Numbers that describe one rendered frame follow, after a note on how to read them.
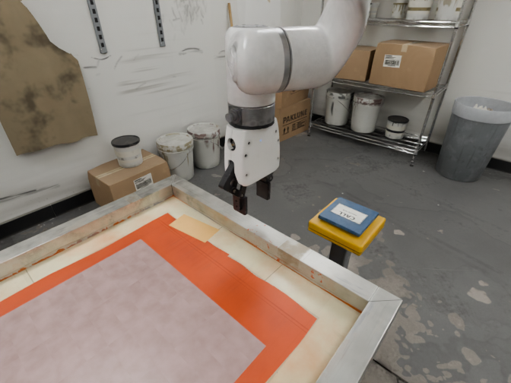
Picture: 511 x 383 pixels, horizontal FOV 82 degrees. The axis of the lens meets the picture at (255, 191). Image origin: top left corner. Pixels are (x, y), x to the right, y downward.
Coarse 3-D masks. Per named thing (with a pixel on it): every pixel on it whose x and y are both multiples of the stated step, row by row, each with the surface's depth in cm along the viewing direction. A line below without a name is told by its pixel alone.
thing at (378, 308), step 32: (160, 192) 71; (192, 192) 69; (64, 224) 60; (96, 224) 61; (224, 224) 63; (256, 224) 60; (0, 256) 52; (32, 256) 54; (288, 256) 53; (320, 256) 52; (352, 288) 46; (384, 320) 42; (352, 352) 38
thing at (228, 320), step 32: (192, 288) 50; (224, 288) 50; (256, 288) 50; (160, 320) 45; (192, 320) 45; (224, 320) 45; (256, 320) 45; (288, 320) 45; (128, 352) 41; (160, 352) 41; (192, 352) 41; (224, 352) 41; (256, 352) 41; (288, 352) 41
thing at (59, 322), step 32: (160, 224) 65; (96, 256) 57; (128, 256) 57; (160, 256) 57; (192, 256) 57; (224, 256) 57; (32, 288) 50; (64, 288) 50; (96, 288) 50; (128, 288) 50; (160, 288) 50; (0, 320) 45; (32, 320) 45; (64, 320) 45; (96, 320) 45; (128, 320) 45; (0, 352) 41; (32, 352) 41; (64, 352) 41; (96, 352) 41
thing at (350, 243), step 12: (312, 228) 66; (324, 228) 64; (336, 228) 64; (372, 228) 64; (336, 240) 63; (348, 240) 61; (360, 240) 61; (372, 240) 64; (336, 252) 71; (348, 252) 71; (360, 252) 60
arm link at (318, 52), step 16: (336, 0) 32; (352, 0) 28; (368, 0) 28; (336, 16) 33; (352, 16) 30; (288, 32) 34; (304, 32) 34; (320, 32) 35; (336, 32) 34; (352, 32) 32; (304, 48) 34; (320, 48) 34; (336, 48) 34; (352, 48) 33; (304, 64) 34; (320, 64) 35; (336, 64) 36; (304, 80) 36; (320, 80) 37
